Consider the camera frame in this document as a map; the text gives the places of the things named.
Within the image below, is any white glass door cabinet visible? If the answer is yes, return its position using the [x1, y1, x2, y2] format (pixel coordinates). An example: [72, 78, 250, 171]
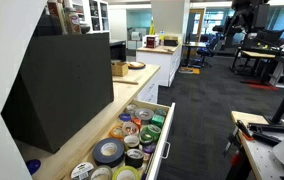
[70, 0, 111, 34]

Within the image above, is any red orange tape roll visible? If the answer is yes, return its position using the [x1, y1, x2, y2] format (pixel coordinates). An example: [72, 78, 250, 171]
[131, 116, 142, 130]

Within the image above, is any blue tape roll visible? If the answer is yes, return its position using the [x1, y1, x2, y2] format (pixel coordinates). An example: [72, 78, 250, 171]
[118, 113, 132, 123]

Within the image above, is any yellow floor item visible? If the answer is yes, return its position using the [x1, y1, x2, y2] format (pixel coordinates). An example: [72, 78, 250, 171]
[178, 66, 201, 76]

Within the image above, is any black bar clamp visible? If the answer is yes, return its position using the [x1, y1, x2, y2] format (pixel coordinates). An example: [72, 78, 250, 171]
[235, 119, 282, 147]

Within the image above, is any silver drawer handle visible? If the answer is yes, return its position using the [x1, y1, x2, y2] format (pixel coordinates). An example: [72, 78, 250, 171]
[160, 141, 172, 160]

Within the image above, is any blue office chair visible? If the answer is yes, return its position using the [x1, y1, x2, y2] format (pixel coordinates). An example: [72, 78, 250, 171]
[196, 33, 223, 69]

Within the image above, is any grey duct tape roll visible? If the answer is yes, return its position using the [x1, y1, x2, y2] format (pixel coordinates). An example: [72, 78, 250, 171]
[134, 107, 156, 125]

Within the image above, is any black box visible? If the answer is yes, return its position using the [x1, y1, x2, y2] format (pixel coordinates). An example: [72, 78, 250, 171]
[163, 35, 180, 47]

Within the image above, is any small black leg table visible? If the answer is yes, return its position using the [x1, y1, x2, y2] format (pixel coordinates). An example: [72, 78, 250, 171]
[181, 40, 208, 68]

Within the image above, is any blue disc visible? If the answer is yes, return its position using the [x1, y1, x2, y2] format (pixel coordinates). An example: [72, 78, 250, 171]
[25, 158, 42, 176]

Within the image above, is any black metal tool chest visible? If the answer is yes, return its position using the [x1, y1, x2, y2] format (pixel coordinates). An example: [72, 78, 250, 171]
[0, 32, 115, 154]

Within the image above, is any red box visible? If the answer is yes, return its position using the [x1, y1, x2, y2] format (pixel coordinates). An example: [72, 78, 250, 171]
[145, 34, 161, 49]

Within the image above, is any black kitchen appliance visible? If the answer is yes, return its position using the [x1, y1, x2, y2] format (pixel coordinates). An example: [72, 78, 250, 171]
[109, 40, 127, 63]

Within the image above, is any large black tape roll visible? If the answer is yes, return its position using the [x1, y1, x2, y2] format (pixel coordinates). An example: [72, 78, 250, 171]
[92, 137, 126, 169]

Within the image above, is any teal tape roll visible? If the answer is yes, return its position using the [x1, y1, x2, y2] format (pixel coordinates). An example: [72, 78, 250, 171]
[154, 108, 168, 117]

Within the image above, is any translucent pinkish tape roll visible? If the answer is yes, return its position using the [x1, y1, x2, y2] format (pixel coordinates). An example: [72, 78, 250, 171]
[121, 121, 140, 137]

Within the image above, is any blue capped bottle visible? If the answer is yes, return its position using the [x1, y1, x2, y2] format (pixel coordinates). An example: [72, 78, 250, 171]
[158, 30, 166, 46]

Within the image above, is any green plastic block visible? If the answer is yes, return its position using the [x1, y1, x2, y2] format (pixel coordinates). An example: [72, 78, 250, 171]
[150, 114, 166, 129]

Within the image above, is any wooden stick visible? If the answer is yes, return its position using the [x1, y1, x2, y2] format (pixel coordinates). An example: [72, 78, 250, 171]
[112, 78, 140, 86]

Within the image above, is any white fronted wooden drawer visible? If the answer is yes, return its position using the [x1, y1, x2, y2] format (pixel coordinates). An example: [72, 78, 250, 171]
[61, 99, 176, 180]

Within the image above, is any large black machine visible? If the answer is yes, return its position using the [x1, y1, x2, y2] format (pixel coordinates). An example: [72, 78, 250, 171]
[221, 0, 271, 51]

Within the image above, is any white labelled tape roll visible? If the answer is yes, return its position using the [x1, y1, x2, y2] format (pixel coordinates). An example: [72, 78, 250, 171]
[70, 161, 96, 180]

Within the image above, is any black case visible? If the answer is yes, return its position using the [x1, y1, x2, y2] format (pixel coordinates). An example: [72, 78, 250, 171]
[35, 13, 63, 37]

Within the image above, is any clear tape roll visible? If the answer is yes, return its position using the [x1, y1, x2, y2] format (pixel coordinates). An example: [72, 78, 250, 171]
[125, 103, 139, 116]

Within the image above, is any orange handled tool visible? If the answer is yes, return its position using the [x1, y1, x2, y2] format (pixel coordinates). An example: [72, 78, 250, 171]
[230, 149, 244, 168]

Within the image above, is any yellow green tape roll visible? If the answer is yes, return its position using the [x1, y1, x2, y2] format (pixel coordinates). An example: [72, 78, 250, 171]
[111, 165, 142, 180]

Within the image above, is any cream tape roll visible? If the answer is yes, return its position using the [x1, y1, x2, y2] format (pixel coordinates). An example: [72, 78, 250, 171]
[123, 134, 141, 151]

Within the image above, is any tan glue bottle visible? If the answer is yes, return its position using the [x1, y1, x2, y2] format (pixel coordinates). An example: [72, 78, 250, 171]
[63, 6, 83, 35]

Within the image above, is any black frame workbench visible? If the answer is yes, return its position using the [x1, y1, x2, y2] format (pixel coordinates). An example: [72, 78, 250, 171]
[231, 46, 283, 75]

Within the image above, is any white island with wood top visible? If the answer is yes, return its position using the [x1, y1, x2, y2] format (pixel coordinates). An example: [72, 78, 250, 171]
[135, 44, 183, 88]

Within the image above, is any purple tape roll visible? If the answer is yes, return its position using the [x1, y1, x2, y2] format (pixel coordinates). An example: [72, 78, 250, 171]
[141, 142, 157, 155]

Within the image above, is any dark green tape roll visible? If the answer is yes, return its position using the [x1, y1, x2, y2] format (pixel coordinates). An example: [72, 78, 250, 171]
[138, 132, 155, 146]

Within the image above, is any wooden framed door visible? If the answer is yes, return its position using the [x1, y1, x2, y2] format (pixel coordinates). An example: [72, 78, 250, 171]
[187, 8, 207, 44]

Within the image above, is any brown round plate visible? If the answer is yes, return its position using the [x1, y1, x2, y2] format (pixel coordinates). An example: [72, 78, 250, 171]
[126, 61, 147, 70]

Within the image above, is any white cabinet with wood top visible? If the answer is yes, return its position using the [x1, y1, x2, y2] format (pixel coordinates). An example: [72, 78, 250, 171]
[15, 63, 162, 180]

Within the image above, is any black pole stand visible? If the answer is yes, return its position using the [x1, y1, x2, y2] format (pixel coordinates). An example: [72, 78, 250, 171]
[247, 68, 284, 134]

